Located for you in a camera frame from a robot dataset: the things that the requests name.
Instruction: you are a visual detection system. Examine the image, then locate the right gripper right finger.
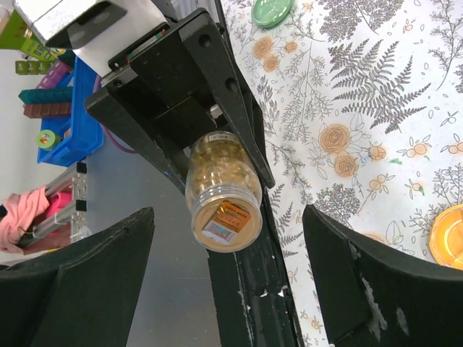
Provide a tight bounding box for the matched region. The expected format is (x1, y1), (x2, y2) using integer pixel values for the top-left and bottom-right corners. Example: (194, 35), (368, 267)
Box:
(302, 205), (462, 346)

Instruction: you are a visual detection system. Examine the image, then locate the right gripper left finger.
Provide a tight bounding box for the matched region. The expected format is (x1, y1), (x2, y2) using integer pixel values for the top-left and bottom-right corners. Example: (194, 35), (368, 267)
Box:
(1, 207), (155, 346)

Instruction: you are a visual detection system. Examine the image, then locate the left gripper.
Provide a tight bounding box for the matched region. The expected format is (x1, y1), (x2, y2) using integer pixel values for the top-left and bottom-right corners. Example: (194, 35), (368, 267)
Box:
(85, 9), (275, 194)

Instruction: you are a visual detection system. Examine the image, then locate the orange round pill case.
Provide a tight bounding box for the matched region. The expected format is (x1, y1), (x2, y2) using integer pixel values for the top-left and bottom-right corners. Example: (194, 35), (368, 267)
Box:
(429, 205), (463, 270)

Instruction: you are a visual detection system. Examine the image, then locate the clear bottle of yellow pills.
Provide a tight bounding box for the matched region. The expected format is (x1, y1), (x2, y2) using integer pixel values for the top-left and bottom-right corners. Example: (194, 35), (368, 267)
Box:
(185, 131), (263, 253)

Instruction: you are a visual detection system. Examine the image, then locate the blue storage bin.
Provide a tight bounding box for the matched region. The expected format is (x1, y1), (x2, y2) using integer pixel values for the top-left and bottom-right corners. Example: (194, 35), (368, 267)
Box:
(37, 58), (104, 167)

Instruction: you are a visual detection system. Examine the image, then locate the green round pill case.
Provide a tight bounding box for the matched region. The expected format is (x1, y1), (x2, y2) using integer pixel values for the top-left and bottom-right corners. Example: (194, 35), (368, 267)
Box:
(251, 0), (294, 28)

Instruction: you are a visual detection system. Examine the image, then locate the floral table mat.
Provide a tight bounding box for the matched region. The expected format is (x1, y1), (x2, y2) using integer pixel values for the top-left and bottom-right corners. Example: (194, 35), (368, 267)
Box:
(222, 1), (462, 346)

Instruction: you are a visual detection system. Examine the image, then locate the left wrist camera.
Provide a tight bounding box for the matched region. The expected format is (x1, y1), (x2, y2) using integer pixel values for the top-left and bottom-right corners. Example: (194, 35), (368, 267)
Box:
(12, 0), (167, 77)

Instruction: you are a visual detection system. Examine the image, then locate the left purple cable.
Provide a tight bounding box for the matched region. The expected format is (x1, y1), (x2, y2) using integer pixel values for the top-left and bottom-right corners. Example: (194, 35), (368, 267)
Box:
(92, 74), (138, 155)

